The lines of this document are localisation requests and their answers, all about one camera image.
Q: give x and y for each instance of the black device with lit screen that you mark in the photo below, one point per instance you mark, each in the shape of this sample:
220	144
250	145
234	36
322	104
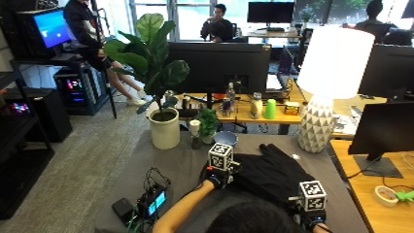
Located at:
152	201

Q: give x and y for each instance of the white marker cube on glove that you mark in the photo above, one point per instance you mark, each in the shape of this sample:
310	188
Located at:
314	195
220	156

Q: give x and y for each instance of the white marker cube on right glove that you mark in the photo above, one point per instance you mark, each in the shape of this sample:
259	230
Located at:
314	195

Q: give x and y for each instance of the white tape roll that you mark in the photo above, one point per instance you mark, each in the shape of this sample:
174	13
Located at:
385	196

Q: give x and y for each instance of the yellow box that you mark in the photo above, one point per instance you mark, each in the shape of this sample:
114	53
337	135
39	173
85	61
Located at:
292	108

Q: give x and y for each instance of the large leafy plant in white pot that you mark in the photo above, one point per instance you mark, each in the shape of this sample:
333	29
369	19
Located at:
155	61

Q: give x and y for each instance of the green plastic object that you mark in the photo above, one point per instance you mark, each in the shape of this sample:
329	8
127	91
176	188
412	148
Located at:
405	196

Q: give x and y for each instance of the black monitor on square stand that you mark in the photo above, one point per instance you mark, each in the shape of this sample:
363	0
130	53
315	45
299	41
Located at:
384	129

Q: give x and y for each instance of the white table lamp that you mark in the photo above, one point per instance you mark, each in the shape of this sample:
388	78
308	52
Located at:
335	64

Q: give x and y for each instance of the clear water bottle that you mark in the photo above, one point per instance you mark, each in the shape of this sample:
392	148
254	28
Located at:
230	93

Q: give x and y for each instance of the white marker cube on left glove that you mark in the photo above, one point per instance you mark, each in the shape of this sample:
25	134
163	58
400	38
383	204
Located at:
220	156

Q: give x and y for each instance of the person's left hand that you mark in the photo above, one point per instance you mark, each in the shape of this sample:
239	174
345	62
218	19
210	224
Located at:
218	178

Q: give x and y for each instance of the green cup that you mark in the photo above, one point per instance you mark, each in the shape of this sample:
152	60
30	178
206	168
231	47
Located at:
271	109

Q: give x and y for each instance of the small green potted plant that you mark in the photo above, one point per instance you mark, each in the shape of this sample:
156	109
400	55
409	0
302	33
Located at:
208	122

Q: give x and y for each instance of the computer tower with coloured lights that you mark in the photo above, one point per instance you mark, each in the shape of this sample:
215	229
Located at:
81	89

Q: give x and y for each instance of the pale yellow bottle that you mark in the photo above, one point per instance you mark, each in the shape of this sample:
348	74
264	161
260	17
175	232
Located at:
256	108

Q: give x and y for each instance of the white-topped dark small bottle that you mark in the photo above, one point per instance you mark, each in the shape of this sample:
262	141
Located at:
195	136

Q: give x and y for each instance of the small white scrap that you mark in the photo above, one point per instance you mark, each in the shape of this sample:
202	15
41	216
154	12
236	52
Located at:
296	156

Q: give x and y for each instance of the black power brick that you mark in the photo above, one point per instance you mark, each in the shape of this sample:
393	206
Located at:
123	208

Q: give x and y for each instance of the wooden desk with dark legs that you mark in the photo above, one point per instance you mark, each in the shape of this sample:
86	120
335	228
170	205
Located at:
280	119

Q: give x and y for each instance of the monitor with blue screen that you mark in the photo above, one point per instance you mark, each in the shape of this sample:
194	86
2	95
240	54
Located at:
51	28

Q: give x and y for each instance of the black monitor with dark screen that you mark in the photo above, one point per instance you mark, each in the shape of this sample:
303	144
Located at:
388	69

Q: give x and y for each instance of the black garment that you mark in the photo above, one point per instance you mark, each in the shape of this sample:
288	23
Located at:
267	174

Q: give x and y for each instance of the black monitor with wide back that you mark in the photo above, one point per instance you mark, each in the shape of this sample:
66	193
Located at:
218	66

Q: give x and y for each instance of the person's right hand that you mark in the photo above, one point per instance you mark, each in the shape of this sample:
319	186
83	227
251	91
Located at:
311	218

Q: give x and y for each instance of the black shelf rack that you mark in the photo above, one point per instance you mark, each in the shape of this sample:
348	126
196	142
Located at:
22	168

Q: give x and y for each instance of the black monitor by window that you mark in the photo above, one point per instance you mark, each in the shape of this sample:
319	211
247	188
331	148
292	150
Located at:
271	12

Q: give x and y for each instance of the blue bowl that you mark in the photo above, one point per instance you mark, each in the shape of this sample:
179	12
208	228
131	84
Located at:
226	138

